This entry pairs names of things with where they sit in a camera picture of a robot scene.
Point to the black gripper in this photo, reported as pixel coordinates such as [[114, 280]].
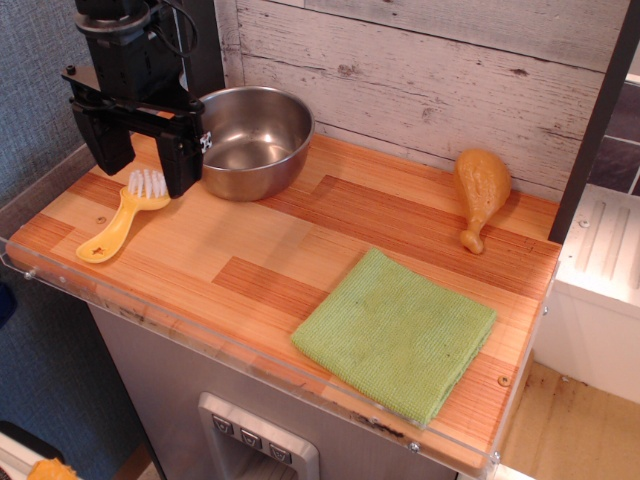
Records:
[[133, 84]]

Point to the green cloth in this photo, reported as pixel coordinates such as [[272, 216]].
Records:
[[396, 337]]

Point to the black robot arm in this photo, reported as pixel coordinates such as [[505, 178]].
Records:
[[132, 10]]

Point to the yellow brush white bristles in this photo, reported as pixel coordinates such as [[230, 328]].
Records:
[[146, 191]]

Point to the steel bowl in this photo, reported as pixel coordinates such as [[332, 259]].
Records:
[[259, 138]]

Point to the grey toy fridge cabinet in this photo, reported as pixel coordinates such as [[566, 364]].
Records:
[[164, 380]]

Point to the silver dispenser panel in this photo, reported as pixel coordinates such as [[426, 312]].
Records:
[[245, 446]]

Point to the orange object bottom left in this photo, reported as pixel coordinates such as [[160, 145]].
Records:
[[51, 469]]

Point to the toy chicken drumstick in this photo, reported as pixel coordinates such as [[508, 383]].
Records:
[[483, 184]]

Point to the white toy sink unit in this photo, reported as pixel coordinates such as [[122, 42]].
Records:
[[590, 326]]

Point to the clear acrylic guard rail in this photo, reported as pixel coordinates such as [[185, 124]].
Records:
[[248, 314]]

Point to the dark grey post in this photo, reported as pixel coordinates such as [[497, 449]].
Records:
[[603, 110]]

